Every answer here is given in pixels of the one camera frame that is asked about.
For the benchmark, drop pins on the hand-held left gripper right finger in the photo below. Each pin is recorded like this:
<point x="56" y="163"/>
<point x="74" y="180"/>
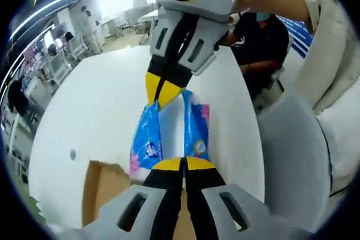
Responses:
<point x="208" y="209"/>

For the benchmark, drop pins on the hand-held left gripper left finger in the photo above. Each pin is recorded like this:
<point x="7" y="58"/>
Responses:
<point x="157" y="209"/>

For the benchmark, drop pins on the brown cardboard shoe box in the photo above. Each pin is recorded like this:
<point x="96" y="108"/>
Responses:
<point x="101" y="189"/>

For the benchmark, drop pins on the blue and pink soft pack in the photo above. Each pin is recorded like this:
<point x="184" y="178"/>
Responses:
<point x="147" y="136"/>

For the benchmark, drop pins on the white office chair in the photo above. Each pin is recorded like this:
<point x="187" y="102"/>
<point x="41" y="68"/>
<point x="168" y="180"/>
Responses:
<point x="277" y="75"/>
<point x="60" y="67"/>
<point x="77" y="46"/>

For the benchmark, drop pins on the grey mesh office chair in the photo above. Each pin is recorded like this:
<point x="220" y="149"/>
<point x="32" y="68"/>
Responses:
<point x="292" y="144"/>

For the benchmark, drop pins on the blue bordered wall poster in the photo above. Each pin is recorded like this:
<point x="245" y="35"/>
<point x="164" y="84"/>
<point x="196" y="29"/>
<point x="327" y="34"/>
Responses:
<point x="298" y="32"/>

